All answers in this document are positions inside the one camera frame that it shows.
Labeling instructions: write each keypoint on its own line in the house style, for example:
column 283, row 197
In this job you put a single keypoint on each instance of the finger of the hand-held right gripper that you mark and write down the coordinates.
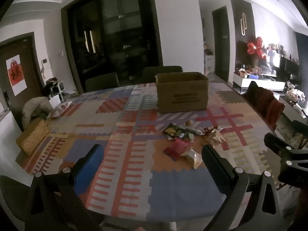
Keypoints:
column 276, row 144

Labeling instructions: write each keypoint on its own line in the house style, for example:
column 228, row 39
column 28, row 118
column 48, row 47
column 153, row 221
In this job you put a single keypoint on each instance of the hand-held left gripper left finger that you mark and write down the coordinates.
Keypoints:
column 89, row 163

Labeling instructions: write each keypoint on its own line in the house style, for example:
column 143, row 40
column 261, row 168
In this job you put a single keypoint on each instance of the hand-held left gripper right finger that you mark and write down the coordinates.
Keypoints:
column 215, row 164

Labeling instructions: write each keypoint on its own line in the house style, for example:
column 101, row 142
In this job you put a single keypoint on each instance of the candy wrappers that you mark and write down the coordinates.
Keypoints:
column 216, row 139

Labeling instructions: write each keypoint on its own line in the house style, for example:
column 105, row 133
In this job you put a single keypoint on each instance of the brown cardboard box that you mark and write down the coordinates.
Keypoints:
column 181, row 93

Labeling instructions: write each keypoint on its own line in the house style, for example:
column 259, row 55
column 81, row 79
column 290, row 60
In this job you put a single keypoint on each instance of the clear beige snack packet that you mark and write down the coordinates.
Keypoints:
column 192, row 158

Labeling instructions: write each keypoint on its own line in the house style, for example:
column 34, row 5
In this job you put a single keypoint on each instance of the dark dining chair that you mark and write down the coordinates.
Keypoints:
column 154, row 73
column 101, row 83
column 300, row 130

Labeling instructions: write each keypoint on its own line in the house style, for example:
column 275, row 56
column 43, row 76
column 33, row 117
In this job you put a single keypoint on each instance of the red packet with white heart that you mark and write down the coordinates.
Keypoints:
column 208, row 130

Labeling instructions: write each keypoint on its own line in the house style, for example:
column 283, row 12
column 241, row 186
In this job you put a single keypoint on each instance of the plain red snack packet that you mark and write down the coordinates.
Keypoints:
column 176, row 148

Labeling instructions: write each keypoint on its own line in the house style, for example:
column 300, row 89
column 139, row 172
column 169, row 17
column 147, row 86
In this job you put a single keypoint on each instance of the chair with red garment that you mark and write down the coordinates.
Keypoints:
column 264, row 103

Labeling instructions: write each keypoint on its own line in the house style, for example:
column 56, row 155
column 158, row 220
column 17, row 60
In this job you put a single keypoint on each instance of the brown egg in clear wrap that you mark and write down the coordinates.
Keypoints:
column 189, row 123

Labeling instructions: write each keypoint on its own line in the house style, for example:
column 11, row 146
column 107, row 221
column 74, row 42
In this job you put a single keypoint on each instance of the patterned tablecloth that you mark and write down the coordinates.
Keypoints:
column 168, row 192

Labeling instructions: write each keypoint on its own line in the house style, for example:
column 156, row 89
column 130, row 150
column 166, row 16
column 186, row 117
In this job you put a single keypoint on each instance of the green black snack packet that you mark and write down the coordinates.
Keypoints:
column 172, row 131

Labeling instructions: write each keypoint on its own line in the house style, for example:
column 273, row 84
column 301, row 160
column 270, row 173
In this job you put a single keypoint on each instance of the white television cabinet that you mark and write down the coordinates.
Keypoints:
column 259, row 83

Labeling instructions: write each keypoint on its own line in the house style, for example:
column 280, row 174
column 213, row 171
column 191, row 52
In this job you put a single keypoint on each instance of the woven straw box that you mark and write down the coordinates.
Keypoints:
column 31, row 138

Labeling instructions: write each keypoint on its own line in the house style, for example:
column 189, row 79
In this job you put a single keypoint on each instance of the black television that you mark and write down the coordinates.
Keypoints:
column 291, row 67

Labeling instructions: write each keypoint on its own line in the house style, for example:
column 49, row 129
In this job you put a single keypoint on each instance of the white jacket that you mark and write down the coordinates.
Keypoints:
column 36, row 105

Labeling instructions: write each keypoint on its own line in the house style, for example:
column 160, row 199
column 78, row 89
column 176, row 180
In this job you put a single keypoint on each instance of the small white shelf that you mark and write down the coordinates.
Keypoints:
column 59, row 86

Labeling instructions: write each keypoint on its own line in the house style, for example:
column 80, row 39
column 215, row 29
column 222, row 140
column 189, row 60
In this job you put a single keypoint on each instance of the red balloon decoration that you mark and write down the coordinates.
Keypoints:
column 256, row 48

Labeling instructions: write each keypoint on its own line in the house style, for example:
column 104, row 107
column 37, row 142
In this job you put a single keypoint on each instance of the dark room door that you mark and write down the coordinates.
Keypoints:
column 221, row 43

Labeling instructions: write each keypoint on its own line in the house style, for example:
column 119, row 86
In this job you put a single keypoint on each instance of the red white door poster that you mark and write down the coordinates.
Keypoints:
column 15, row 74

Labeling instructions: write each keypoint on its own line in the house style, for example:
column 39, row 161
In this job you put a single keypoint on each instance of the dark glass sliding door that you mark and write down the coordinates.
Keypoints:
column 120, row 41

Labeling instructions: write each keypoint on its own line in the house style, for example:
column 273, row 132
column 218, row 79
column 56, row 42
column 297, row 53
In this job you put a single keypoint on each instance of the brown entrance door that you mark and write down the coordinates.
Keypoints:
column 26, row 50

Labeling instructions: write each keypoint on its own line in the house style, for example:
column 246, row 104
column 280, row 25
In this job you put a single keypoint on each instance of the wall intercom panel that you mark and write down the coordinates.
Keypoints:
column 44, row 66

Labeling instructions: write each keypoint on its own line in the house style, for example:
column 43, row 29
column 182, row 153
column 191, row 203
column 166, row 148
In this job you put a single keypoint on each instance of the gold wall ornament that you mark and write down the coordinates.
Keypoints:
column 243, row 24

